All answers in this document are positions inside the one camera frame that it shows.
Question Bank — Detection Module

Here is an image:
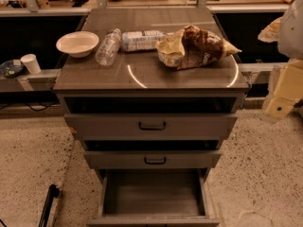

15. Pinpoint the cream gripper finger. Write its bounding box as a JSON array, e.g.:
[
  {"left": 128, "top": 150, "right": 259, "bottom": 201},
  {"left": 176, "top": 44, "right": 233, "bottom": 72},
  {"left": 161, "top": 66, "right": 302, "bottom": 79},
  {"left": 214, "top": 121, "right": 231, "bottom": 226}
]
[{"left": 264, "top": 97, "right": 294, "bottom": 119}]

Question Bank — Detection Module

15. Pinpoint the brown and yellow chip bag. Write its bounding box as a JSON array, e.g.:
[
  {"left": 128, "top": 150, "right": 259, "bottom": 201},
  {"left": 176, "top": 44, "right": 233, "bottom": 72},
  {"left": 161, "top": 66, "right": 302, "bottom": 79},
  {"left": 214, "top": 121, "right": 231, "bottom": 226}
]
[{"left": 155, "top": 25, "right": 241, "bottom": 70}]

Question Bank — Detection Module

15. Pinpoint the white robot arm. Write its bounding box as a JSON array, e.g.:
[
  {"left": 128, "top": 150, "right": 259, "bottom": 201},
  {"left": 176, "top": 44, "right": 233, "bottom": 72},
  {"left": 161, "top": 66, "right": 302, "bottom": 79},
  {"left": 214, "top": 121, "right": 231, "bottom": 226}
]
[{"left": 265, "top": 0, "right": 303, "bottom": 119}]

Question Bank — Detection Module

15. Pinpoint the grey drawer cabinet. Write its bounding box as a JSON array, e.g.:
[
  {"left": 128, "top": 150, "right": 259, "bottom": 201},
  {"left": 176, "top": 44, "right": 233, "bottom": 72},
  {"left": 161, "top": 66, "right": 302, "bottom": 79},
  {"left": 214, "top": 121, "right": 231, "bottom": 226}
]
[{"left": 51, "top": 7, "right": 251, "bottom": 227}]

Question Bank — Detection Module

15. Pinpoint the bottom grey drawer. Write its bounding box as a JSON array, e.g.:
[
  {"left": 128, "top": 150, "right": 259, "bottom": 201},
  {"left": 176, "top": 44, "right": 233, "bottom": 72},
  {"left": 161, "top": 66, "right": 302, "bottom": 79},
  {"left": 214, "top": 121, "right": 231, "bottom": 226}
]
[{"left": 87, "top": 169, "right": 220, "bottom": 227}]

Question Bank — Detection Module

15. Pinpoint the grey drawer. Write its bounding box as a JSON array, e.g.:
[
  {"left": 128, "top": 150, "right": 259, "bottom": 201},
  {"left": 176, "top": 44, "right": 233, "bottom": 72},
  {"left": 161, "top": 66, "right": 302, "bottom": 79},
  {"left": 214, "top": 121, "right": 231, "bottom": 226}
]
[
  {"left": 64, "top": 113, "right": 237, "bottom": 140},
  {"left": 87, "top": 169, "right": 220, "bottom": 227},
  {"left": 83, "top": 150, "right": 222, "bottom": 169}
]

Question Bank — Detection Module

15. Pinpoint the middle grey drawer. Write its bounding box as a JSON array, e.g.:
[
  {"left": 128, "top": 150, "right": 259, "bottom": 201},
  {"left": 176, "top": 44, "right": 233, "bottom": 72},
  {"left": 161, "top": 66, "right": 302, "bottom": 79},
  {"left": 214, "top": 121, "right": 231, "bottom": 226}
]
[{"left": 83, "top": 150, "right": 222, "bottom": 169}]

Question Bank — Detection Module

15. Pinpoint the top grey drawer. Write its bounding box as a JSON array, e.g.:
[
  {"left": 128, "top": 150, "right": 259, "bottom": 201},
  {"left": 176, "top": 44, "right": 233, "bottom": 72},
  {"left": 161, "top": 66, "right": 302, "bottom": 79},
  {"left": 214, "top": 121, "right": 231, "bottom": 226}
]
[{"left": 64, "top": 113, "right": 237, "bottom": 140}]

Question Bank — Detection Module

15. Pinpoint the white labelled plastic bottle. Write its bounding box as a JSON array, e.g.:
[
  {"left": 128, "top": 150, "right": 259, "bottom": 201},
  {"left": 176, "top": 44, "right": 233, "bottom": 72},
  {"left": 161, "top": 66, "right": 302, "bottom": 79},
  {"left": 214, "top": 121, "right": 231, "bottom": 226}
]
[{"left": 122, "top": 30, "right": 166, "bottom": 52}]

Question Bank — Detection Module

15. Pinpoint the clear crumpled water bottle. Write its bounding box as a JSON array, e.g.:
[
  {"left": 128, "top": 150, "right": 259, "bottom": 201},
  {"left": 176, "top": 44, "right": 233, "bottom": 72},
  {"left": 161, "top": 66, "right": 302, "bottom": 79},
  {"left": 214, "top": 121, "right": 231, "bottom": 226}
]
[{"left": 95, "top": 28, "right": 121, "bottom": 66}]

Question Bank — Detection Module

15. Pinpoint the white bowl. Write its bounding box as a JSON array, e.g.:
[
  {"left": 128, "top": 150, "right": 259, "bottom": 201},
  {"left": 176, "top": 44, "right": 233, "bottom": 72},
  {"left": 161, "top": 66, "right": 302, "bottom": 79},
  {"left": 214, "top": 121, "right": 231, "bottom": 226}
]
[{"left": 56, "top": 31, "right": 99, "bottom": 58}]

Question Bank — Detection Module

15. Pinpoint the black bar on floor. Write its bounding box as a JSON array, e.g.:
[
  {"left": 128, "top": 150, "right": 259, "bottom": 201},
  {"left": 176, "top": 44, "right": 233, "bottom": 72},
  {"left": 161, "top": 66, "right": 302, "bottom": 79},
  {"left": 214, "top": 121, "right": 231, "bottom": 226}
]
[{"left": 38, "top": 184, "right": 61, "bottom": 227}]

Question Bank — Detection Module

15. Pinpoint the white paper cup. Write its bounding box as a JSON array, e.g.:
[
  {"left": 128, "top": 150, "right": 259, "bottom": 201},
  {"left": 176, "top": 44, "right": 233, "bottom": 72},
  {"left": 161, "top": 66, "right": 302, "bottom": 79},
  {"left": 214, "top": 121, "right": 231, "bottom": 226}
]
[{"left": 21, "top": 54, "right": 41, "bottom": 75}]

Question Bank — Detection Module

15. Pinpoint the dark small plate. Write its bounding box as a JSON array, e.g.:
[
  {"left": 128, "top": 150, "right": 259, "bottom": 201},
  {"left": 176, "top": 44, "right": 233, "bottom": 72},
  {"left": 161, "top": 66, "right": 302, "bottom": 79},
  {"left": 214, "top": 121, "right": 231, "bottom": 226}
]
[{"left": 0, "top": 60, "right": 25, "bottom": 79}]

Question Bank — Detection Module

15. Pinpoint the black cable on floor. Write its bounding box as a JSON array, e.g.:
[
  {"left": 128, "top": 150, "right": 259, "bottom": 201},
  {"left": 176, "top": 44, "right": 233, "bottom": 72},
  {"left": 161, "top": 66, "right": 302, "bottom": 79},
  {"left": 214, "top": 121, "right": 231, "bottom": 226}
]
[{"left": 0, "top": 101, "right": 60, "bottom": 113}]

